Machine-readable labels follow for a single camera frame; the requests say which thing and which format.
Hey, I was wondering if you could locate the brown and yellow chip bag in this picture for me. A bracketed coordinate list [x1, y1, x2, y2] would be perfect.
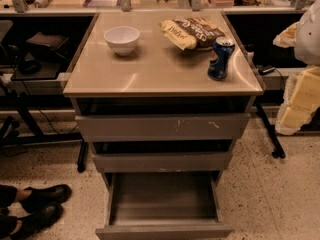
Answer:
[160, 17, 225, 50]

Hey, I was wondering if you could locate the lower black shoe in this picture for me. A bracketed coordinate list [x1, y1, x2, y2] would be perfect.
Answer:
[9, 203, 63, 240]

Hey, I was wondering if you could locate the open bottom grey drawer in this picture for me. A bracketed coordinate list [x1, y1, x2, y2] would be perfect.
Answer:
[96, 172, 233, 240]

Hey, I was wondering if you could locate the small black device on desk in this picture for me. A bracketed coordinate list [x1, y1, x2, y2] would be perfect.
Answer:
[258, 65, 275, 76]

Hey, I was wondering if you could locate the upper black shoe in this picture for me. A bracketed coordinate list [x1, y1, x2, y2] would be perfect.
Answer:
[20, 184, 72, 213]

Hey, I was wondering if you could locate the black shoe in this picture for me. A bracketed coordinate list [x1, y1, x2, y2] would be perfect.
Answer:
[9, 203, 63, 240]
[20, 184, 72, 213]

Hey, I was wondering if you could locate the middle grey drawer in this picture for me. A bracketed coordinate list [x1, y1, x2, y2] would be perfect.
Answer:
[93, 152, 232, 173]

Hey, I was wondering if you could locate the top grey drawer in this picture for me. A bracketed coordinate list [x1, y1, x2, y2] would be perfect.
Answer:
[76, 113, 249, 142]

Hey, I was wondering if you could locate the blue pepsi can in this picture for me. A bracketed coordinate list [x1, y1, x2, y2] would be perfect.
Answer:
[208, 36, 235, 80]

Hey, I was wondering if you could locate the grey drawer cabinet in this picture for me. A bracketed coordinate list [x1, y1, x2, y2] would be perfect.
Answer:
[62, 10, 267, 240]

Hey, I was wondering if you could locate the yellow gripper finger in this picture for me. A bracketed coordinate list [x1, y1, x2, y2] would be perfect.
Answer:
[275, 66, 320, 135]
[273, 22, 298, 48]

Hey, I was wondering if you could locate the black desk leg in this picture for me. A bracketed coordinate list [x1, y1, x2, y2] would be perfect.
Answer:
[256, 103, 286, 159]

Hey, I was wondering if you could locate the white ceramic bowl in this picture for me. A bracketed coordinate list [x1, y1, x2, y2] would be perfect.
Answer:
[104, 26, 140, 56]

